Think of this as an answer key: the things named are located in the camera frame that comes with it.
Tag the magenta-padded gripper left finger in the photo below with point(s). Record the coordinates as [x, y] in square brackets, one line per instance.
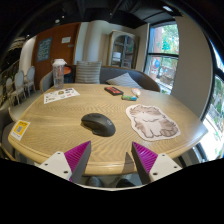
[77, 156]

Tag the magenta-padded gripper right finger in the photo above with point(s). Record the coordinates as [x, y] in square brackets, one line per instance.
[146, 160]

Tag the black computer mouse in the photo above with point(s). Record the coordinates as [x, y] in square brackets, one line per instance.
[98, 124]

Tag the cat-shaped mouse pad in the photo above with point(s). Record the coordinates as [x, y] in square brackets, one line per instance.
[151, 122]

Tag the white sticker sheet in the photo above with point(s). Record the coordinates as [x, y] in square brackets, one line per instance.
[61, 95]

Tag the yellow square table sticker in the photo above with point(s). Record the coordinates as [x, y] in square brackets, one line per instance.
[20, 129]

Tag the small green pack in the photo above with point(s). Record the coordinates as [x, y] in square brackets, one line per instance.
[129, 98]

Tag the small pale squeeze bottle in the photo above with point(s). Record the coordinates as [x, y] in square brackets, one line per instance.
[136, 92]

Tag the black box with red print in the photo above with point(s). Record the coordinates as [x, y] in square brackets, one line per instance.
[113, 90]

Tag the grey curved sofa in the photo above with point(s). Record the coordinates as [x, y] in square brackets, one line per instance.
[146, 81]

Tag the striped flat cushion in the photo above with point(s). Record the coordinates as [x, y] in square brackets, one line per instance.
[124, 81]

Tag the clear bottle with white lid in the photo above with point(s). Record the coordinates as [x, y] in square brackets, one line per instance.
[58, 75]

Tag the striped upright cushion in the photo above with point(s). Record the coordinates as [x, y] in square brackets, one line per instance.
[88, 72]

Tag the orange round side table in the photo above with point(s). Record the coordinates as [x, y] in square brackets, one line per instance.
[68, 71]

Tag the group of white chairs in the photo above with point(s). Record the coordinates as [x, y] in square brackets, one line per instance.
[19, 81]

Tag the black-framed window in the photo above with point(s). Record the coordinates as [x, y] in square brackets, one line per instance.
[163, 53]

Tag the wooden arched display cabinet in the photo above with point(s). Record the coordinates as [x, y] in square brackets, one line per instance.
[122, 50]

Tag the blue wall poster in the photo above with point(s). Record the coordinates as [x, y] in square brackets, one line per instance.
[44, 49]

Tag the small white wall sign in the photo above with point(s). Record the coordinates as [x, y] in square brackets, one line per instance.
[66, 40]

